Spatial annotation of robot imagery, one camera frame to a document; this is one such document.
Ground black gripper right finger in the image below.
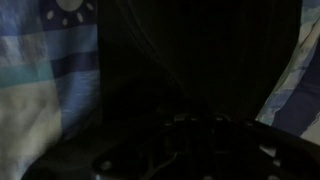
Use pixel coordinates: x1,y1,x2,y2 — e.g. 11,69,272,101
205,114,320,180

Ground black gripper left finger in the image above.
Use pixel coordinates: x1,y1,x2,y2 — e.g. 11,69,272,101
91,113,195,180

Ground black trousers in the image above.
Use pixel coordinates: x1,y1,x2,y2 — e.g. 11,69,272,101
19,0,304,180

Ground blue plaid bed cover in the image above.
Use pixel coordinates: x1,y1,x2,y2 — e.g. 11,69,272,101
0,0,320,180

